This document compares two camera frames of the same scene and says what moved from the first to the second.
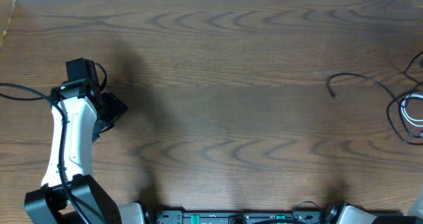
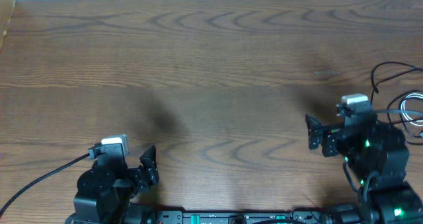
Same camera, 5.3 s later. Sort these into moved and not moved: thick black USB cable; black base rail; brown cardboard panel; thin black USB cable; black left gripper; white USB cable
Moved: black left gripper; thin black USB cable
Not moved: brown cardboard panel; black base rail; thick black USB cable; white USB cable
